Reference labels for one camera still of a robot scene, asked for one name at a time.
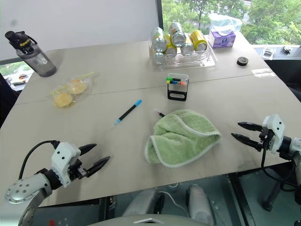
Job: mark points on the silver green drink can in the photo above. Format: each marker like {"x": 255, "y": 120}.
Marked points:
{"x": 187, "y": 49}
{"x": 158, "y": 58}
{"x": 177, "y": 34}
{"x": 158, "y": 38}

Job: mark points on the purple tissue box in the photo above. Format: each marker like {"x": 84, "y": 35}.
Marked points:
{"x": 222, "y": 38}

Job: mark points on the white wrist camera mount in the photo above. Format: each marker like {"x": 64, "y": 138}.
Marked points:
{"x": 63, "y": 155}
{"x": 276, "y": 131}

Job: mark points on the green towel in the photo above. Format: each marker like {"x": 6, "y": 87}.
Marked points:
{"x": 181, "y": 139}

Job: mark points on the grey robot torso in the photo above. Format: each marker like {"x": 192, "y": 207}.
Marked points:
{"x": 150, "y": 221}

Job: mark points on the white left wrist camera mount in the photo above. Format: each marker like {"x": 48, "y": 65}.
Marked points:
{"x": 63, "y": 155}

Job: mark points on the dark window frame post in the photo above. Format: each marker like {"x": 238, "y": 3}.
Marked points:
{"x": 159, "y": 13}

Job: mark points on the clear plastic can tray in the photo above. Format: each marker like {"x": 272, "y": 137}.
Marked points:
{"x": 200, "y": 61}

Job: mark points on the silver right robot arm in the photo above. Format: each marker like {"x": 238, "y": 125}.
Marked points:
{"x": 294, "y": 148}

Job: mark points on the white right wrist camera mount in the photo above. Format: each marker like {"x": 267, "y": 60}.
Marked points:
{"x": 276, "y": 131}

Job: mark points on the grey rounded robot leg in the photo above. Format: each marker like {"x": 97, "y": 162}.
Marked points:
{"x": 143, "y": 202}
{"x": 200, "y": 204}

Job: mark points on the clear plastic bread bag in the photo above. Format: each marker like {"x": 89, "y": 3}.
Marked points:
{"x": 70, "y": 90}

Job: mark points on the orange capped marker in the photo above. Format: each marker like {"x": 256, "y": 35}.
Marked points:
{"x": 182, "y": 83}

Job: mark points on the black tape roll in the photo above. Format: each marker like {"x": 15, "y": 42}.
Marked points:
{"x": 242, "y": 61}

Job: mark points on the yellow drink can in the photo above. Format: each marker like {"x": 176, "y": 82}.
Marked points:
{"x": 198, "y": 40}
{"x": 170, "y": 48}

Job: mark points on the black marker holder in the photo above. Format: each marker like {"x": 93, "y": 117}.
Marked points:
{"x": 176, "y": 93}

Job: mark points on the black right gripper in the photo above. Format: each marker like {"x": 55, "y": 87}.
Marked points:
{"x": 265, "y": 137}

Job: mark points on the small black clip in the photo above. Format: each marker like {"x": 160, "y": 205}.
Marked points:
{"x": 286, "y": 49}

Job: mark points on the green capped marker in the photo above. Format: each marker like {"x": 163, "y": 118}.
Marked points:
{"x": 169, "y": 78}

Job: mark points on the black pen with red tip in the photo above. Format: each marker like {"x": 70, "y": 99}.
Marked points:
{"x": 160, "y": 113}

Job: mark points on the black pen with blue cap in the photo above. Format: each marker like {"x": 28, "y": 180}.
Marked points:
{"x": 128, "y": 112}

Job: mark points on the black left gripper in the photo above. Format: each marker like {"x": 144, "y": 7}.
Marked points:
{"x": 76, "y": 171}

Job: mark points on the small grey white device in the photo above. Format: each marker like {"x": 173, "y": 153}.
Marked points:
{"x": 268, "y": 53}

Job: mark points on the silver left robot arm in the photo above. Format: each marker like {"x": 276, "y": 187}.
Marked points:
{"x": 26, "y": 188}

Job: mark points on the yellow round bread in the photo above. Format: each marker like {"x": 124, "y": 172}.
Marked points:
{"x": 76, "y": 86}
{"x": 62, "y": 100}

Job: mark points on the grey sports water bottle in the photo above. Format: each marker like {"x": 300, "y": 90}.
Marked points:
{"x": 35, "y": 58}

